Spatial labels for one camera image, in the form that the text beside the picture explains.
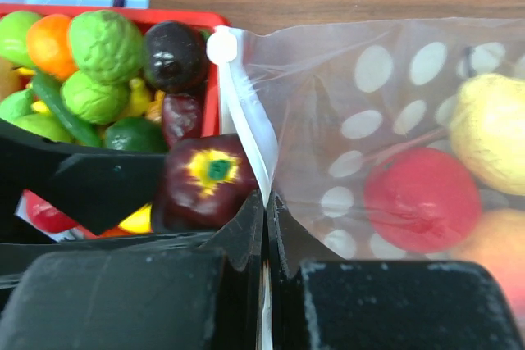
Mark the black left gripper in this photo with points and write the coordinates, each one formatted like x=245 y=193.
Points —
x=189 y=290

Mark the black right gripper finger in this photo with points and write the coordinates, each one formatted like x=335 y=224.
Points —
x=322 y=301

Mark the dark red bell pepper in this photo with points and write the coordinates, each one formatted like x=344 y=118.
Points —
x=204 y=183

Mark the red tomato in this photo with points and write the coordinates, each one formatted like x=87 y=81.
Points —
x=422 y=200

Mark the clear polka dot zip bag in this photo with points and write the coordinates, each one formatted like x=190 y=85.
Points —
x=317 y=107

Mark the dark purple mangosteen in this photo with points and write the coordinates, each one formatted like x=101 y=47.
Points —
x=174 y=57

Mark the yellow lemon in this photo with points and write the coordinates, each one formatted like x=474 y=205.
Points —
x=486 y=130

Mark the dark green avocado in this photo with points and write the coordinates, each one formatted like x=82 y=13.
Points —
x=136 y=134

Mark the red apple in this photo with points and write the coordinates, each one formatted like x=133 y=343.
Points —
x=44 y=216

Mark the green chili pepper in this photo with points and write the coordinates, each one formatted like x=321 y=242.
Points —
x=48 y=90

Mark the bumpy green custard apple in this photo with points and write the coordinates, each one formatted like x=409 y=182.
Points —
x=106 y=46

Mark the red plastic tray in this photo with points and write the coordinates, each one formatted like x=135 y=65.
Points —
x=96 y=186

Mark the orange fruit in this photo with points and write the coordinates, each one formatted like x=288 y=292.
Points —
x=49 y=47

